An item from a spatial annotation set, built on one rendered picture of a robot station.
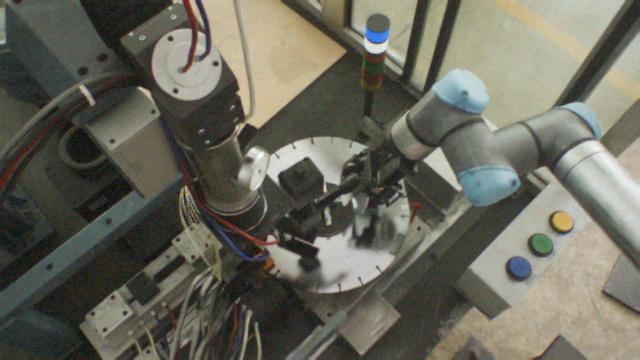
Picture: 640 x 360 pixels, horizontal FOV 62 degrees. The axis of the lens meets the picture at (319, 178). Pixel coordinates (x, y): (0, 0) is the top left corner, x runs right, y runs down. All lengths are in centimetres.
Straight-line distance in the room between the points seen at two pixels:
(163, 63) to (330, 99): 99
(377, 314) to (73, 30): 80
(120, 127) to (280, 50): 99
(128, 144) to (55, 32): 13
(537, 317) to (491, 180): 138
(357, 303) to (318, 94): 58
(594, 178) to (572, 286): 141
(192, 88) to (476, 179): 44
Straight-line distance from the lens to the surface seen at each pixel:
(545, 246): 117
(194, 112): 48
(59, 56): 59
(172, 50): 47
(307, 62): 149
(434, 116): 81
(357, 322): 114
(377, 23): 104
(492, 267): 113
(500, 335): 205
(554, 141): 83
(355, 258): 103
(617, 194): 78
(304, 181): 76
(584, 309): 218
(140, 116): 58
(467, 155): 78
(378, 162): 93
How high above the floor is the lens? 194
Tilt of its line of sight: 65 degrees down
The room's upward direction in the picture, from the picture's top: 2 degrees counter-clockwise
